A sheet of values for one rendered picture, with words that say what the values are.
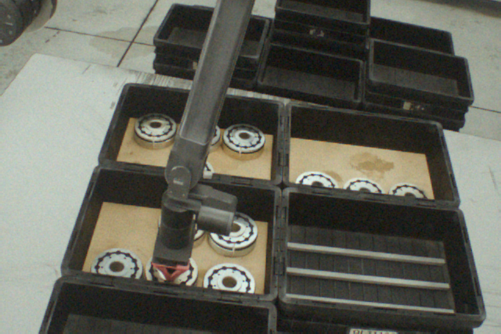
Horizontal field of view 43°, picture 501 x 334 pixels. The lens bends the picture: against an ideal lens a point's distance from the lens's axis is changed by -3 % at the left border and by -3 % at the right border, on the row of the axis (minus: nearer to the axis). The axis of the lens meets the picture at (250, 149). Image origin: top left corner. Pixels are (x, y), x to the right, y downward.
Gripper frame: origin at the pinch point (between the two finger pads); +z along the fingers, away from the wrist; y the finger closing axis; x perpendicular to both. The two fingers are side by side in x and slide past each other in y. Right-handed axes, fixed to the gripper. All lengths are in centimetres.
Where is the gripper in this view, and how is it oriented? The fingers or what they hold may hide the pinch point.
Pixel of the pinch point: (172, 267)
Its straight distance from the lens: 126.1
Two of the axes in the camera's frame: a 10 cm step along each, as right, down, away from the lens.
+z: -1.4, 7.2, 6.7
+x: -9.9, -1.7, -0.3
